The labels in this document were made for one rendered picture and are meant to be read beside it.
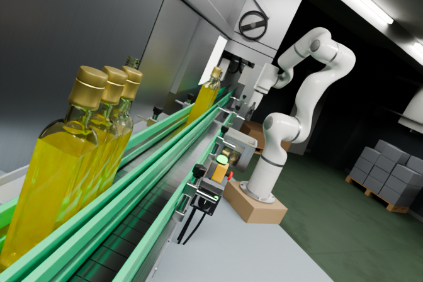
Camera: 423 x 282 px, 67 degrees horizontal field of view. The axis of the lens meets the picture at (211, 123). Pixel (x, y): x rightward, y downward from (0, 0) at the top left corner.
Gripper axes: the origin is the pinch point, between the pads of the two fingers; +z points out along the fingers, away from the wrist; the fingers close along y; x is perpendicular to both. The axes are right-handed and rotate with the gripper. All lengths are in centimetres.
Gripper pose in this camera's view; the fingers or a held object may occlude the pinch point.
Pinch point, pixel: (248, 116)
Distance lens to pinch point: 184.1
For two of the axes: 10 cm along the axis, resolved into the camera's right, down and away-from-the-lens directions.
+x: 9.0, 4.3, -0.7
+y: -1.6, 1.7, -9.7
